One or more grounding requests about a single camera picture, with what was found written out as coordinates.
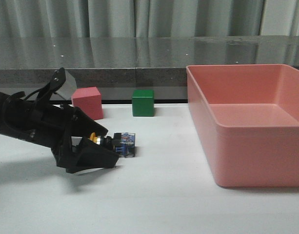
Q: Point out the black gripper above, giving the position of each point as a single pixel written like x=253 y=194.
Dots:
x=54 y=127

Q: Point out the yellow push button switch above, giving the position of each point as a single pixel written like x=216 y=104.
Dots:
x=122 y=144

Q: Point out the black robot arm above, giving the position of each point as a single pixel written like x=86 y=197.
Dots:
x=65 y=130

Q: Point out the pink cube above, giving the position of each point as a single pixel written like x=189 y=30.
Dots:
x=89 y=101

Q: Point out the green cube middle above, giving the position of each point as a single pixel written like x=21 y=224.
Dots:
x=143 y=103

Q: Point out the grey stone counter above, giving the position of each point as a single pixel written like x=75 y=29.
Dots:
x=118 y=66

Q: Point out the grey curtain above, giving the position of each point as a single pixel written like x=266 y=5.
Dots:
x=148 y=18

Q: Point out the pink plastic bin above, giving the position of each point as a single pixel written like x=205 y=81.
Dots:
x=247 y=119

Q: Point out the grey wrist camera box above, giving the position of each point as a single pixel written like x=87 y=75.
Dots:
x=66 y=84

